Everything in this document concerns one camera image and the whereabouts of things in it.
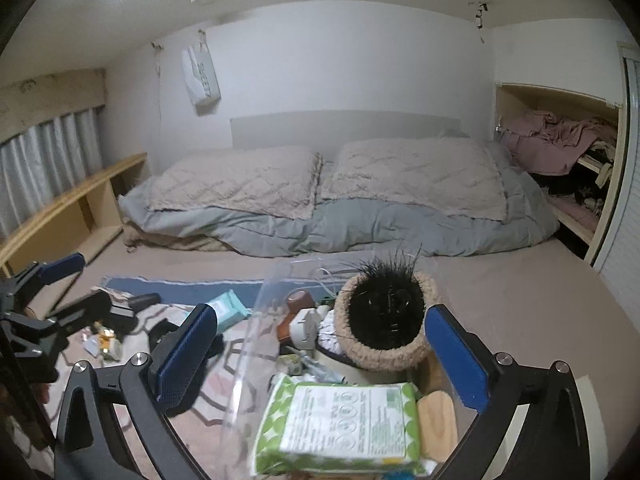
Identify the tan blanket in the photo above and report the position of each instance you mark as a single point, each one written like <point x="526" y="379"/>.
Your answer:
<point x="165" y="240"/>

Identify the small yellow green packet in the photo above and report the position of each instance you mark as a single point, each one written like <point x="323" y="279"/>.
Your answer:
<point x="111" y="345"/>

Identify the printed blanket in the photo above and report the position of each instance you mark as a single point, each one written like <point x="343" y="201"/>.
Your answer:
<point x="215" y="375"/>

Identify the white closet door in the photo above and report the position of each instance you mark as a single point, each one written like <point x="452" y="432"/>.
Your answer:
<point x="622" y="185"/>

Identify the black furry hair clip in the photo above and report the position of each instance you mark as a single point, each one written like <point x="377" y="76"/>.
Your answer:
<point x="385" y="320"/>

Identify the wooden shelf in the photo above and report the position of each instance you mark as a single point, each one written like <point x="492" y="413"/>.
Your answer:
<point x="55" y="220"/>

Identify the white hanging bag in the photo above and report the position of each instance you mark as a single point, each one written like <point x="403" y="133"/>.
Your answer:
<point x="200" y="80"/>

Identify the pink clothes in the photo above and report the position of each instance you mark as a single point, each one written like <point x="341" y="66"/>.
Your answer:
<point x="545" y="140"/>

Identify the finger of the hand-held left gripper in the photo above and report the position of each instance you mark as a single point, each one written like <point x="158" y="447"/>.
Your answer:
<point x="62" y="263"/>
<point x="82" y="307"/>

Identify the grey curtain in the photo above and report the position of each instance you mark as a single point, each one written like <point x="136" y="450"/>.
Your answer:
<point x="45" y="160"/>

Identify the wooden hair brush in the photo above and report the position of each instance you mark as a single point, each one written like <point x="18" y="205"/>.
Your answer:
<point x="437" y="425"/>

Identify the clear plastic storage box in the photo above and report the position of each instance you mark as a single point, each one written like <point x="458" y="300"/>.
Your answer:
<point x="260" y="310"/>

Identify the beige printed valance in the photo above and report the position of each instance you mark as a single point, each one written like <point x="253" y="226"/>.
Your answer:
<point x="50" y="102"/>

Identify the beige quilted pillow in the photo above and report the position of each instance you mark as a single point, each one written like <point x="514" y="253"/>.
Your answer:
<point x="410" y="175"/>
<point x="225" y="180"/>

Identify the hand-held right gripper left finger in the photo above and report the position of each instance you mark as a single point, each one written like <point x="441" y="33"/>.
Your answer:
<point x="187" y="350"/>

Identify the grey blue packet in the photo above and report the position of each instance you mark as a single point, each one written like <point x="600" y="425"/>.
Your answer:
<point x="91" y="347"/>

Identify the green wet wipes pack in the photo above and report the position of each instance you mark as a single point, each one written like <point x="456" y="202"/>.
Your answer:
<point x="345" y="420"/>

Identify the teal wet wipes pack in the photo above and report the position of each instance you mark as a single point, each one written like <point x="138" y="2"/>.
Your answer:
<point x="227" y="307"/>

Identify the brown tape roll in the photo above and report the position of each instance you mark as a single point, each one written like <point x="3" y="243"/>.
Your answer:
<point x="300" y="301"/>

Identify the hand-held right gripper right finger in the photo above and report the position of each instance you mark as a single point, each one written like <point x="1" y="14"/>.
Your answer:
<point x="457" y="355"/>

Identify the black glasses case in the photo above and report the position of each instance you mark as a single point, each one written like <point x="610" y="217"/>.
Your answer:
<point x="145" y="301"/>

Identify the wooden closet niche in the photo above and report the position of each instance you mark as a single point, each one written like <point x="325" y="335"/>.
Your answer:
<point x="510" y="105"/>

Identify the grey headboard panel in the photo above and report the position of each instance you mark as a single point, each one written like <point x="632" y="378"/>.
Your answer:
<point x="350" y="127"/>

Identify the grey blue duvet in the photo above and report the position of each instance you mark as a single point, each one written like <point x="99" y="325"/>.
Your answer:
<point x="360" y="230"/>

